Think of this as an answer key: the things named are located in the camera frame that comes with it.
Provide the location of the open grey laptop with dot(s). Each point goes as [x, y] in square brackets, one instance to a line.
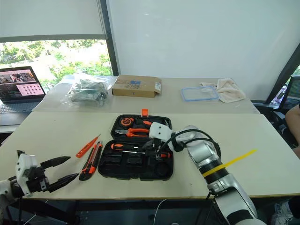
[20, 86]

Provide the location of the seated person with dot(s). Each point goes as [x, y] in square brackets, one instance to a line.
[293, 122]

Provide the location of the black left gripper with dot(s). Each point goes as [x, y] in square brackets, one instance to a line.
[37, 179]

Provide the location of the orange black pliers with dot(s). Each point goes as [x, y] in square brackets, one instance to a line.
[138, 132]

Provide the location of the white roller blind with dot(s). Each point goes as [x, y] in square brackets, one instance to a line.
[47, 18]

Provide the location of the black diagonal window frame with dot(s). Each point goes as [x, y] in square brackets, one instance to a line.
[284, 70]

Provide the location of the beige towel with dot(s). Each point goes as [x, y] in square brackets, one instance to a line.
[228, 91]

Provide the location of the orange black utility knife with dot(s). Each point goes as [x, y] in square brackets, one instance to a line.
[96, 159]
[86, 166]

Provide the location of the flat brown cardboard box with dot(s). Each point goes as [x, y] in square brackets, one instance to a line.
[136, 87]

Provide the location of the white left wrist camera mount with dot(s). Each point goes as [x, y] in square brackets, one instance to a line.
[23, 164]

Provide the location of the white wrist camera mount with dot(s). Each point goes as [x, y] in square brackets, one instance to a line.
[159, 131]
[23, 164]

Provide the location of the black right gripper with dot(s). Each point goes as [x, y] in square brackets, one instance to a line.
[156, 144]

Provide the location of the black plastic tool case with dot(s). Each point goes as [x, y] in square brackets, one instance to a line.
[131, 172]

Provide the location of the black window pillar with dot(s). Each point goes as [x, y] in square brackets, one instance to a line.
[110, 37]

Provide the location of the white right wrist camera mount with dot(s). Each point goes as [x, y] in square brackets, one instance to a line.
[159, 131]

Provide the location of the black table frame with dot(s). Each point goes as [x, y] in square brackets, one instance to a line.
[47, 208]

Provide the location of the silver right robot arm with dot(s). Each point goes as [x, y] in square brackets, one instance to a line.
[211, 159]

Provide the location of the clear plastic bag of parts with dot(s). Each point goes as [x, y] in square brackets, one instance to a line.
[89, 91]

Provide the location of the orange test pen screwdriver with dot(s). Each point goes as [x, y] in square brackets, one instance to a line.
[86, 147]

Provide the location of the clear blue-rimmed container lid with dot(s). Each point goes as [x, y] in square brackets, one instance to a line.
[199, 93]

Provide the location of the white sneaker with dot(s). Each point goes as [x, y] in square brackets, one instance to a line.
[282, 212]

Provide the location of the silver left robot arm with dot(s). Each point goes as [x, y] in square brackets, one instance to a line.
[4, 187]

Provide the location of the orange black tape measure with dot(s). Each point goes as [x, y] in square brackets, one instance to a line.
[126, 121]

